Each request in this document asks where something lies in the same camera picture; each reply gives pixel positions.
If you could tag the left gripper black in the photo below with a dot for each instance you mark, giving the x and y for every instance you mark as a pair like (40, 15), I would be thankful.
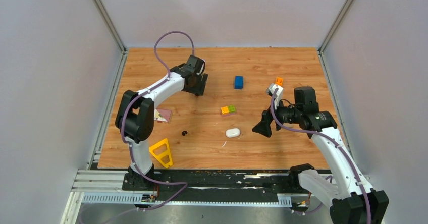
(200, 90)

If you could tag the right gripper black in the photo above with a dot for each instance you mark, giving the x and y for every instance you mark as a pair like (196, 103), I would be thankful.
(263, 127)

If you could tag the white earbud charging case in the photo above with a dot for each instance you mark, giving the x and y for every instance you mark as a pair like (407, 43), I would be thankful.
(233, 132)

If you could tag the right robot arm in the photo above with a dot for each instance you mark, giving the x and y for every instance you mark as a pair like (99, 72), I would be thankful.
(352, 199)

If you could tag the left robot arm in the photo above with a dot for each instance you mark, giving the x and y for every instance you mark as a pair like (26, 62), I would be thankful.
(135, 117)

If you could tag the orange green toy brick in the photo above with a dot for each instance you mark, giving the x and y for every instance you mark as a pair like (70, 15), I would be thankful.
(227, 110)

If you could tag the orange round toy brick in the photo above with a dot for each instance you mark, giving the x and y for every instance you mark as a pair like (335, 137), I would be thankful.
(279, 81)

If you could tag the blue toy block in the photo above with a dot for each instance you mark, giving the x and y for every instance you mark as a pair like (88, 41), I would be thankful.
(238, 82)

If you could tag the pink picture card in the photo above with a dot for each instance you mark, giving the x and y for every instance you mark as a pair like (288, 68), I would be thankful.
(162, 115)

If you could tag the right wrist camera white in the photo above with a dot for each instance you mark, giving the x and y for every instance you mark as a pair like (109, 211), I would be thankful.
(276, 93)

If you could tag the yellow triangular plastic frame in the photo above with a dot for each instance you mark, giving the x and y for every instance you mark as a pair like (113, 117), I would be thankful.
(162, 153)

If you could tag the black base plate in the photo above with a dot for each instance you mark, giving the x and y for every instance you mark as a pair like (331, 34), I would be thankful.
(217, 186)

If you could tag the aluminium slotted rail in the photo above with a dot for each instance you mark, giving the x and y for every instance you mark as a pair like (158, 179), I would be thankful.
(105, 186)

